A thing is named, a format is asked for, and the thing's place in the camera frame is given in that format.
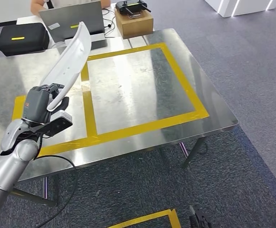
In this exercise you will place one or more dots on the white table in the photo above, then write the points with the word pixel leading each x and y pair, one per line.
pixel 26 19

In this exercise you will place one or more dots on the person's right forearm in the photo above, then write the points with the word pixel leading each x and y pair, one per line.
pixel 36 6

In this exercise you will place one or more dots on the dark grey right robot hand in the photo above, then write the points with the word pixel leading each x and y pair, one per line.
pixel 199 220

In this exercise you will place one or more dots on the cardboard box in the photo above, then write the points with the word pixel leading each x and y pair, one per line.
pixel 135 28

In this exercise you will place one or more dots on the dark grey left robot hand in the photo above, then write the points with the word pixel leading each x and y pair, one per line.
pixel 35 105

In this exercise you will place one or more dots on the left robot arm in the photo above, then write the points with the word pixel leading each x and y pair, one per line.
pixel 7 170

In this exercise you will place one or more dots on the person's left forearm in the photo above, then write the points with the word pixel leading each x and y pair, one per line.
pixel 105 3

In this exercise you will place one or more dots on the grey laptop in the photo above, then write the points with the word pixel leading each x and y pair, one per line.
pixel 69 19

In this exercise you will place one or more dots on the black router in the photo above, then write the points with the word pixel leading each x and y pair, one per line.
pixel 131 6

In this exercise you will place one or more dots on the white curved plastic panel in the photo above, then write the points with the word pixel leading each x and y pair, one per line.
pixel 71 59

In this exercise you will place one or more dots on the steel workbench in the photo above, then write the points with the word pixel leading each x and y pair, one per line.
pixel 128 88

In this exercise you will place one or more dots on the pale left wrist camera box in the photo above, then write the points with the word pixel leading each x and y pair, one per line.
pixel 57 126

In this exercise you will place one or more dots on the yellow tape on workbench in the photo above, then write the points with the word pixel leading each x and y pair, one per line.
pixel 128 130

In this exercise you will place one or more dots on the black case with yellow stripe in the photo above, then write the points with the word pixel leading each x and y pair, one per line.
pixel 28 44

